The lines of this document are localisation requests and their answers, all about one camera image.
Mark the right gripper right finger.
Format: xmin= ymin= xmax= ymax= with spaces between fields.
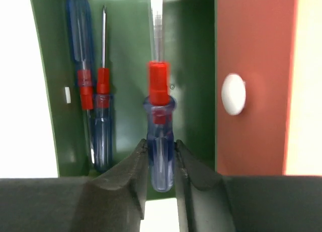
xmin=175 ymin=140 xmax=321 ymax=231

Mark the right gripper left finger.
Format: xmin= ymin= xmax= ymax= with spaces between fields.
xmin=1 ymin=139 xmax=148 ymax=231

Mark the blue screwdriver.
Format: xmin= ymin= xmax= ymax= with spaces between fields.
xmin=66 ymin=0 xmax=94 ymax=165
xmin=143 ymin=0 xmax=176 ymax=193
xmin=94 ymin=6 xmax=113 ymax=173

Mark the orange drawer box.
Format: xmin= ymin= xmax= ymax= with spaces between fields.
xmin=217 ymin=0 xmax=297 ymax=175

